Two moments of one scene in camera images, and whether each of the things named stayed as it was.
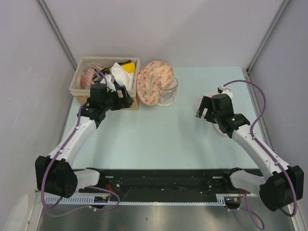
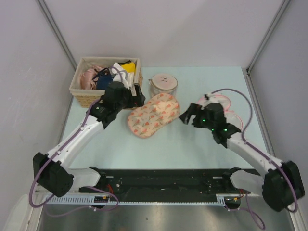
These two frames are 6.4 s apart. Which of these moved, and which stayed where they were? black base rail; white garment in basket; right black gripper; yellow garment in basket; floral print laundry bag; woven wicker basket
Moved: right black gripper; floral print laundry bag
Stayed: woven wicker basket; white garment in basket; yellow garment in basket; black base rail
